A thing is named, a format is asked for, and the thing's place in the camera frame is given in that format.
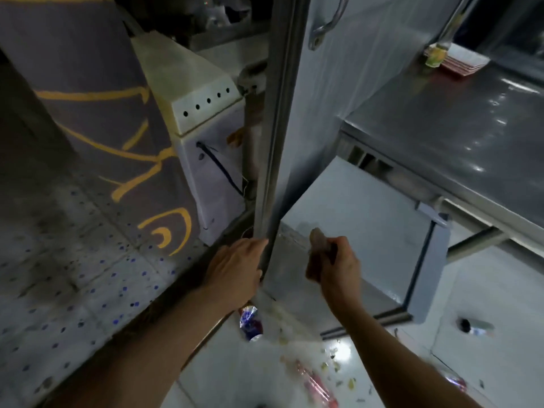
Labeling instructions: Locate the pink label plastic bottle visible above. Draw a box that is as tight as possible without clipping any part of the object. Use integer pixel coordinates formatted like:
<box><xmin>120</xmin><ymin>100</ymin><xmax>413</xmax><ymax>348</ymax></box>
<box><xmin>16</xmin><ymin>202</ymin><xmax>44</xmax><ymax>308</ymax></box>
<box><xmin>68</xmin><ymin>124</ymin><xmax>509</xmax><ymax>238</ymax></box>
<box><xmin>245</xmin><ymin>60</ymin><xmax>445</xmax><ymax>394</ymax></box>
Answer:
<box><xmin>280</xmin><ymin>354</ymin><xmax>339</xmax><ymax>408</ymax></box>

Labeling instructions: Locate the person's left forearm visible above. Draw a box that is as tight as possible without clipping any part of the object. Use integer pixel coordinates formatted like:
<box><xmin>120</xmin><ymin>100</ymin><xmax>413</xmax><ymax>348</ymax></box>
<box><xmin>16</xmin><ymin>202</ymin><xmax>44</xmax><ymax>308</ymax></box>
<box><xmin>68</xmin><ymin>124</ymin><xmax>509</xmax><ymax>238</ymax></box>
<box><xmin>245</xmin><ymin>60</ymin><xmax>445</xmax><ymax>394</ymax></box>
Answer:
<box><xmin>55</xmin><ymin>288</ymin><xmax>239</xmax><ymax>408</ymax></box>

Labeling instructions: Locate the stack of white red plates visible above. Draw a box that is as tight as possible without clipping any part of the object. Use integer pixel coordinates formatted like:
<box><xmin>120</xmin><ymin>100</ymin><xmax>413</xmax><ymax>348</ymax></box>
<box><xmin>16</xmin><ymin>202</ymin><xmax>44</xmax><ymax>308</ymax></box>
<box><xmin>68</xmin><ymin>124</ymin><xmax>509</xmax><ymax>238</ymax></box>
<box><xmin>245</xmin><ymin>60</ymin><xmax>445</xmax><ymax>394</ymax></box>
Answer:
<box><xmin>440</xmin><ymin>42</ymin><xmax>492</xmax><ymax>77</ymax></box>

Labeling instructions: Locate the brown cleaning cloth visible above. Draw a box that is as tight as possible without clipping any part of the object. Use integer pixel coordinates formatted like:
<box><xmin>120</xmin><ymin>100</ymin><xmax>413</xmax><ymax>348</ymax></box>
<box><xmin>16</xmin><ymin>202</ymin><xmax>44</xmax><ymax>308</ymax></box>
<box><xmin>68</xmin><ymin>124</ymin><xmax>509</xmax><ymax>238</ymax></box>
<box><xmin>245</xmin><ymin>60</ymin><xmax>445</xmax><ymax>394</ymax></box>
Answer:
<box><xmin>309</xmin><ymin>227</ymin><xmax>337</xmax><ymax>268</ymax></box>

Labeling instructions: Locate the person's left hand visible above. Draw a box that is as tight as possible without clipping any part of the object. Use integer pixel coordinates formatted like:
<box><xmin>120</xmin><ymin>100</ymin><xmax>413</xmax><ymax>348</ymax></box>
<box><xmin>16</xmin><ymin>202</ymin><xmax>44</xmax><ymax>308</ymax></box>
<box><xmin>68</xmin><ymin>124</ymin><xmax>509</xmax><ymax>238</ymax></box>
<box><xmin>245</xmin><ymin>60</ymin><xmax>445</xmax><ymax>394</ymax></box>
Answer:
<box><xmin>203</xmin><ymin>237</ymin><xmax>269</xmax><ymax>313</ymax></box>

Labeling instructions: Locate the white appliance cabinet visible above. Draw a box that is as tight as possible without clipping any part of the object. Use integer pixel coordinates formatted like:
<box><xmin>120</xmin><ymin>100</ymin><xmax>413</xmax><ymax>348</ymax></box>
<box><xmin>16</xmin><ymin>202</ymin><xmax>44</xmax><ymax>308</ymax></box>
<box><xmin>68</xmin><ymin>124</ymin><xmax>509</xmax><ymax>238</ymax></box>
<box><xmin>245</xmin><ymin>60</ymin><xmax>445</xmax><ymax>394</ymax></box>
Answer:
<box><xmin>129</xmin><ymin>31</ymin><xmax>247</xmax><ymax>247</ymax></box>

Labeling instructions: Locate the grey curtain yellow swirl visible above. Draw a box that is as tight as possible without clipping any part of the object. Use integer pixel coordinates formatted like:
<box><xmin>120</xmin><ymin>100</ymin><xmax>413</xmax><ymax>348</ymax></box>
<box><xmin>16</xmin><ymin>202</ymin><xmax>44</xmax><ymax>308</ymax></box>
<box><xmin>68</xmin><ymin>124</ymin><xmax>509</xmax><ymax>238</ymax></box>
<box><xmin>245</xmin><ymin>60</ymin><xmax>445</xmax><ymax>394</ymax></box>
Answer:
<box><xmin>0</xmin><ymin>0</ymin><xmax>201</xmax><ymax>258</ymax></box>

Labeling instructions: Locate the person's right forearm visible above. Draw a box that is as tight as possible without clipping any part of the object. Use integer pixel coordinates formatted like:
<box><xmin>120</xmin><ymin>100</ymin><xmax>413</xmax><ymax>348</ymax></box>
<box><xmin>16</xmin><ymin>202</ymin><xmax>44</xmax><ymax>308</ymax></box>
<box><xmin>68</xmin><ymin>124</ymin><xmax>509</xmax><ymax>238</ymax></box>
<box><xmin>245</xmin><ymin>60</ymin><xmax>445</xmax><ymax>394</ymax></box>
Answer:
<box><xmin>338</xmin><ymin>301</ymin><xmax>481</xmax><ymax>408</ymax></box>

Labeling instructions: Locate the small silver fridge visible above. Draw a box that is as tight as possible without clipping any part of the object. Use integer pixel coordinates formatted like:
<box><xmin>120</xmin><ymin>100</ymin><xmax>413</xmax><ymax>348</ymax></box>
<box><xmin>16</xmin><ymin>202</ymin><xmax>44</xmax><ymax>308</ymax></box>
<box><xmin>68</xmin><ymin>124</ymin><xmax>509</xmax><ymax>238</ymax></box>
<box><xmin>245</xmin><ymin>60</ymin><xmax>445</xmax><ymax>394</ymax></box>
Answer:
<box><xmin>263</xmin><ymin>156</ymin><xmax>451</xmax><ymax>341</ymax></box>

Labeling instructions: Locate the green glass bottle yellow label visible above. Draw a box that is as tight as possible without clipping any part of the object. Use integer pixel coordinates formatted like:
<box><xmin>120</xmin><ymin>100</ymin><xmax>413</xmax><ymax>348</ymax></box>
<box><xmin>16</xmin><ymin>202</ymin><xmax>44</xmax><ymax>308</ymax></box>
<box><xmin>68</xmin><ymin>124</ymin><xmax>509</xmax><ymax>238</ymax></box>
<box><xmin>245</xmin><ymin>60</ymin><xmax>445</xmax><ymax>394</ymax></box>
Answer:
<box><xmin>424</xmin><ymin>3</ymin><xmax>468</xmax><ymax>69</ymax></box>

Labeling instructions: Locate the stainless steel table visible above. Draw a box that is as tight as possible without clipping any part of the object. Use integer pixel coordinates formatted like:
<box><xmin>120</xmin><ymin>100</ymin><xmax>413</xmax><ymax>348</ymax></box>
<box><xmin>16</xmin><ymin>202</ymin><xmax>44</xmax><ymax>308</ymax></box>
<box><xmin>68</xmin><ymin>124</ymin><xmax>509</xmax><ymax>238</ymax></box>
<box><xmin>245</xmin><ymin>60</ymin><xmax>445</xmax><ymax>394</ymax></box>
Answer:
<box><xmin>338</xmin><ymin>63</ymin><xmax>544</xmax><ymax>264</ymax></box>

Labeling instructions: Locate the metal door handle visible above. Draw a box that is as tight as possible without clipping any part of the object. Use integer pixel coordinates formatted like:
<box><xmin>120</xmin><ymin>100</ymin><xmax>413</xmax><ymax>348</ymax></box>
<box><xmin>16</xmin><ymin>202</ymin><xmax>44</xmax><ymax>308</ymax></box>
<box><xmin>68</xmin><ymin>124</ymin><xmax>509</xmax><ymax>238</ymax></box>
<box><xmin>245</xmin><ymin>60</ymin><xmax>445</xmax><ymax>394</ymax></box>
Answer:
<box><xmin>308</xmin><ymin>0</ymin><xmax>351</xmax><ymax>52</ymax></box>

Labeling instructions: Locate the person's right hand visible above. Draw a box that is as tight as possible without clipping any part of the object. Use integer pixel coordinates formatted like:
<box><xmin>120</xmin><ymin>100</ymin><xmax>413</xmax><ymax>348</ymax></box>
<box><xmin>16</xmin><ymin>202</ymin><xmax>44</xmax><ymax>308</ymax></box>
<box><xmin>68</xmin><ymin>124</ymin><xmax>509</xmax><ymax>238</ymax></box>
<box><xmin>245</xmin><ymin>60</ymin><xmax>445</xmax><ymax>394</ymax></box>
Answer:
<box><xmin>305</xmin><ymin>235</ymin><xmax>362</xmax><ymax>311</ymax></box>

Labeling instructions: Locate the grey metal door frame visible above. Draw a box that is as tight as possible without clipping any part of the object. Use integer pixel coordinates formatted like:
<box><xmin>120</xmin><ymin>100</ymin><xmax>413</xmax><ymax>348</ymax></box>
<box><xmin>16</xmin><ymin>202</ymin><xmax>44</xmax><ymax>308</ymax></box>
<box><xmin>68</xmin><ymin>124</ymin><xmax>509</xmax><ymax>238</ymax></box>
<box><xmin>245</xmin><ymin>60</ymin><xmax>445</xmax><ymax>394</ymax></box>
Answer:
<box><xmin>253</xmin><ymin>0</ymin><xmax>313</xmax><ymax>281</ymax></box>

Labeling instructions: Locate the green white can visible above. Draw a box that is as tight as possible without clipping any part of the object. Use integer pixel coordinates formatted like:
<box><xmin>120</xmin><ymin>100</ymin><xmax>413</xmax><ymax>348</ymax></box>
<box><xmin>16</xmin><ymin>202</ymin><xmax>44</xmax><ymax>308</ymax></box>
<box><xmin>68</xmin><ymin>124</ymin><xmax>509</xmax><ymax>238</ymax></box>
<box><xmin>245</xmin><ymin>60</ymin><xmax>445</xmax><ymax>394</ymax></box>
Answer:
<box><xmin>457</xmin><ymin>317</ymin><xmax>496</xmax><ymax>338</ymax></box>

